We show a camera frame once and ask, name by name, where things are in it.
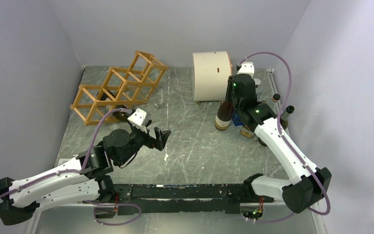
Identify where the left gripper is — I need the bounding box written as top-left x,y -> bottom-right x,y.
117,119 -> 171,165

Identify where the dark bottle gold cap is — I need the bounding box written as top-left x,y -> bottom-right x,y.
214,101 -> 233,131

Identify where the blue square glass bottle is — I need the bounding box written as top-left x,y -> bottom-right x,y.
231,78 -> 263,127

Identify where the dark bottle black cap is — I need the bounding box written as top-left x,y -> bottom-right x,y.
99,90 -> 130,122

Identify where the clear glass bottle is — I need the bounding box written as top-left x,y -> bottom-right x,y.
272,94 -> 281,102

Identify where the dark green wine bottle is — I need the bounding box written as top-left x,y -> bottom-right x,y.
280,105 -> 295,130

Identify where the clear bottle dark cap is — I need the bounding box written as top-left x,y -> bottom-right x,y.
239,125 -> 255,138

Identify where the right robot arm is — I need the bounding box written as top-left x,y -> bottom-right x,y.
226,74 -> 332,214

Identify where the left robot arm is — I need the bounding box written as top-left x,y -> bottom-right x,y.
0,126 -> 171,226

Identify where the wooden wine rack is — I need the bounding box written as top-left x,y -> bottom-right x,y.
70,50 -> 168,126

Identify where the beige cylindrical box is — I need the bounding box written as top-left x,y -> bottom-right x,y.
192,51 -> 232,102

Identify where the aluminium rail frame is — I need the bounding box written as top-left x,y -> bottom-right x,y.
24,68 -> 328,234

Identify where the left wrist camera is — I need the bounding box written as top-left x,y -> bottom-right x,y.
127,108 -> 150,133

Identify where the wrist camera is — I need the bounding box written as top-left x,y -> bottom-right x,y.
127,108 -> 150,133
236,61 -> 255,78

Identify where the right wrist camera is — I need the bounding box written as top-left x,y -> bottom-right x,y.
236,61 -> 255,78

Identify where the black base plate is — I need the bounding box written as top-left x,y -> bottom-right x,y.
83,183 -> 275,216

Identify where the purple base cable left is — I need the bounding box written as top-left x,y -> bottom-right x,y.
87,200 -> 143,226

